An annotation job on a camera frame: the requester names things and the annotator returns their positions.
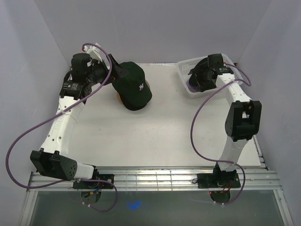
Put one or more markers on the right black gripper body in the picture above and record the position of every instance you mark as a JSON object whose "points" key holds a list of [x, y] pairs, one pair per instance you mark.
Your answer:
{"points": [[209, 69]]}

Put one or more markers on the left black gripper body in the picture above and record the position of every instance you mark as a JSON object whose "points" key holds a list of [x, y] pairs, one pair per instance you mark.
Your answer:
{"points": [[99, 72]]}

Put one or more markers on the black cap gold logo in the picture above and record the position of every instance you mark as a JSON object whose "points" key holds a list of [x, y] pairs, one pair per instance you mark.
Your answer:
{"points": [[202, 76]]}

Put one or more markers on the dark green NY cap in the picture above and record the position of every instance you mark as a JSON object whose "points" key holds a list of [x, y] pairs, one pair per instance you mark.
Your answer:
{"points": [[133, 85]]}

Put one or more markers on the black NY baseball cap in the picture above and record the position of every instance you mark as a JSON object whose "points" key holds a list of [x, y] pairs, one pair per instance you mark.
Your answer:
{"points": [[133, 104]]}

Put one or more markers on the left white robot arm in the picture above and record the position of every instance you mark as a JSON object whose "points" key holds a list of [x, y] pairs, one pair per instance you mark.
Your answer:
{"points": [[52, 160]]}

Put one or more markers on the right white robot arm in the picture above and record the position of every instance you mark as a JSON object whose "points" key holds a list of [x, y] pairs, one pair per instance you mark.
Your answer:
{"points": [[241, 124]]}

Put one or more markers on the wooden hat stand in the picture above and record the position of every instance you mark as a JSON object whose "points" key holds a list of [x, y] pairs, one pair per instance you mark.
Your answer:
{"points": [[119, 98]]}

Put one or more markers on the purple cap in basket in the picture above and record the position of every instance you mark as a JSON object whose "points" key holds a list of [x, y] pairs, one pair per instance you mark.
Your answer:
{"points": [[191, 87]]}

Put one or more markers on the white plastic basket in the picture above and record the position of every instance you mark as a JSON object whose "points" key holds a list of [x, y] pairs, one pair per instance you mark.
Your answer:
{"points": [[183, 68]]}

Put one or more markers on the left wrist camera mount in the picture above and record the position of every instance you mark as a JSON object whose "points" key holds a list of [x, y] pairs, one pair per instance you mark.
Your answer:
{"points": [[92, 50]]}

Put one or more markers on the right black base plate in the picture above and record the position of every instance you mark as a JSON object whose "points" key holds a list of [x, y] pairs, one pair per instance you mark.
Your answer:
{"points": [[209, 180]]}

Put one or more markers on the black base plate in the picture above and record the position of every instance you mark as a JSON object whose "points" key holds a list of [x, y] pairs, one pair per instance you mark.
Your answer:
{"points": [[209, 180], [105, 178]]}

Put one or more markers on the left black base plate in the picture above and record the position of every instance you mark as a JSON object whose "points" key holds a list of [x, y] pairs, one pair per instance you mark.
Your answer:
{"points": [[105, 178]]}

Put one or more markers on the aluminium rail frame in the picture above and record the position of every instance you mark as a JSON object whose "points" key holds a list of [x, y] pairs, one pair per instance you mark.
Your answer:
{"points": [[160, 197]]}

